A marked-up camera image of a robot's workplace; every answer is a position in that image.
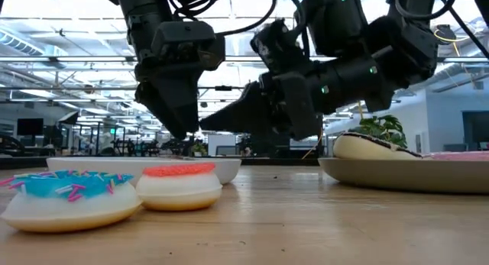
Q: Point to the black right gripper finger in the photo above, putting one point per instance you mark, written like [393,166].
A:
[240,114]

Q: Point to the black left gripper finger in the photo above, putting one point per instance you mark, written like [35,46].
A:
[160,108]
[189,104]

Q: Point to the small red frosted donut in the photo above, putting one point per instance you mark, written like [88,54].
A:
[179,188]

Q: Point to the large chocolate sprinkled donut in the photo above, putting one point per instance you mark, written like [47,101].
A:
[366,148]

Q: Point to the small blue sprinkled donut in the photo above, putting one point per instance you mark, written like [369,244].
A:
[68,204]

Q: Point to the large pink frosted donut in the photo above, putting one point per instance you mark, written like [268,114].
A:
[458,156]

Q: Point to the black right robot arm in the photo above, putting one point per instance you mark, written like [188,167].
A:
[366,47]

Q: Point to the green potted plant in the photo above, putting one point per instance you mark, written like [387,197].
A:
[382,129]

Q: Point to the white round plate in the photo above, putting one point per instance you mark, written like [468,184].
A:
[95,173]

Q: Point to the grey round plate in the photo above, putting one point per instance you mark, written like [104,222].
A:
[401,177]

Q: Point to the left arm wrist camera box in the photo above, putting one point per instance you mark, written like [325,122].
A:
[187,43]

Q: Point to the arm wrist camera box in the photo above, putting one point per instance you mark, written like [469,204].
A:
[277,45]
[187,43]

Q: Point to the right arm wrist camera box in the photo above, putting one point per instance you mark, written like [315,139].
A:
[277,45]

